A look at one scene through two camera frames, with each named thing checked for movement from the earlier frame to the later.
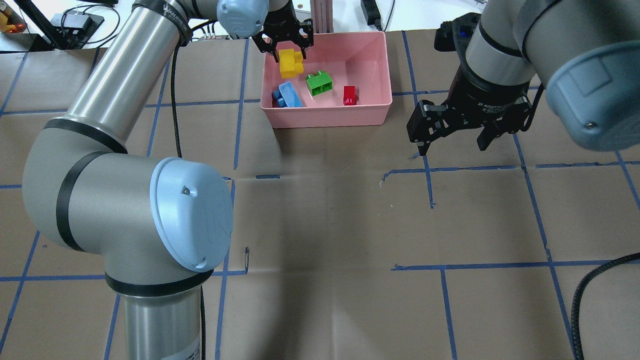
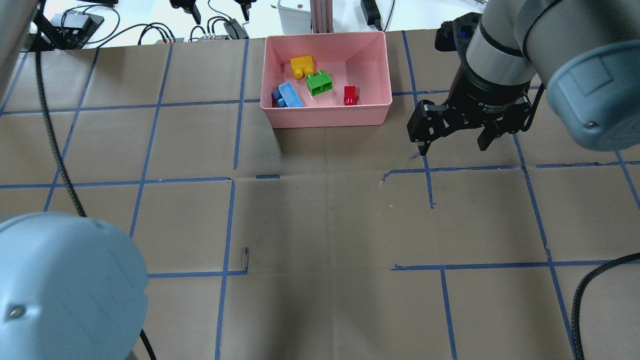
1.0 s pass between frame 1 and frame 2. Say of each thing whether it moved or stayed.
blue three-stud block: stayed
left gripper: moved
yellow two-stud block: moved
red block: stayed
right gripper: stayed
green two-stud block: stayed
